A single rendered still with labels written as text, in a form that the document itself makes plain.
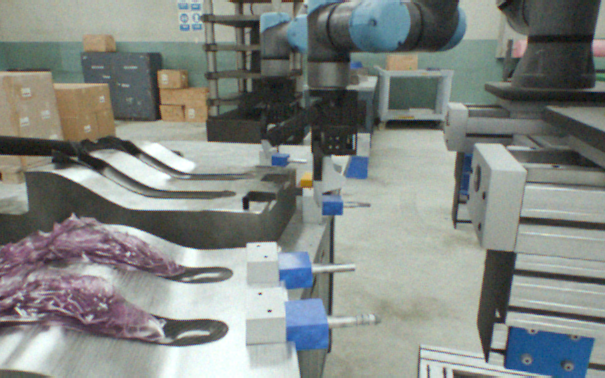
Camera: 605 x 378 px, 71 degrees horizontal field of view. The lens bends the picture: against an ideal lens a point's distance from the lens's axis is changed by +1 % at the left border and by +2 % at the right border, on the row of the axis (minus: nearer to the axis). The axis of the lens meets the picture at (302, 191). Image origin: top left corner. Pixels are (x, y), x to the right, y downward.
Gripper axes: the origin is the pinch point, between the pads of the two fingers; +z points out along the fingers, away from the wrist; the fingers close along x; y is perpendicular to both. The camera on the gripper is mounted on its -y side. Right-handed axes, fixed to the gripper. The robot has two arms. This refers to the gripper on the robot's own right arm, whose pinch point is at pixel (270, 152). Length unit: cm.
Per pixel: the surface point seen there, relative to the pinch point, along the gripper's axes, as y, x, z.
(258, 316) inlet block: 30, -77, -4
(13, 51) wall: -711, 518, -29
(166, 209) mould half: 6, -57, -4
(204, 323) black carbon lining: 23, -76, -1
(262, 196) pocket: 16.9, -45.8, -3.5
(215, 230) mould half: 14, -56, -1
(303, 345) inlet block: 33, -75, 0
